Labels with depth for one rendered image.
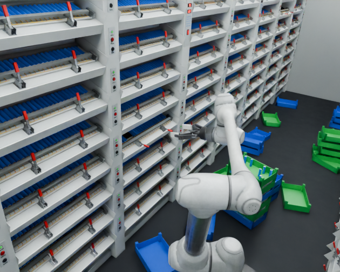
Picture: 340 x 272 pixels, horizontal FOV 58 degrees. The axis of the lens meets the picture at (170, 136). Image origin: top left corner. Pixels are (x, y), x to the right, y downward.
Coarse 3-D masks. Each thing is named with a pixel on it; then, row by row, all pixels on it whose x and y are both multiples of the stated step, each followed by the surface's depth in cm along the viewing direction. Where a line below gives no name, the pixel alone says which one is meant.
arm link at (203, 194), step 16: (192, 176) 116; (208, 176) 115; (224, 176) 116; (176, 192) 119; (192, 192) 112; (208, 192) 112; (224, 192) 112; (192, 208) 116; (208, 208) 114; (224, 208) 115; (192, 224) 130; (208, 224) 130; (192, 240) 139; (176, 256) 156; (192, 256) 150; (208, 256) 156
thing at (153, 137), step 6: (168, 114) 224; (174, 120) 225; (168, 126) 218; (174, 126) 222; (156, 132) 209; (162, 132) 211; (168, 132) 220; (132, 138) 196; (150, 138) 202; (156, 138) 205; (144, 144) 196; (150, 144) 203; (126, 150) 186; (132, 150) 188; (138, 150) 191; (126, 156) 182; (132, 156) 189
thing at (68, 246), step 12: (96, 216) 185; (108, 216) 189; (72, 228) 174; (84, 228) 178; (96, 228) 181; (60, 240) 166; (72, 240) 170; (84, 240) 173; (48, 252) 159; (60, 252) 163; (72, 252) 166; (24, 264) 151; (36, 264) 155; (48, 264) 157; (60, 264) 162
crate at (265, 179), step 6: (246, 162) 244; (258, 162) 237; (228, 168) 235; (252, 168) 237; (258, 168) 237; (270, 168) 229; (276, 168) 224; (264, 174) 230; (276, 174) 226; (258, 180) 216; (264, 180) 216; (270, 180) 223
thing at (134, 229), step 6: (204, 162) 307; (198, 168) 298; (162, 198) 255; (168, 198) 260; (162, 204) 253; (150, 210) 241; (156, 210) 246; (144, 216) 235; (150, 216) 241; (138, 222) 229; (144, 222) 235; (132, 228) 224; (138, 228) 230; (126, 234) 219; (132, 234) 225; (126, 240) 220; (108, 252) 204; (102, 258) 200; (96, 264) 196; (90, 270) 192
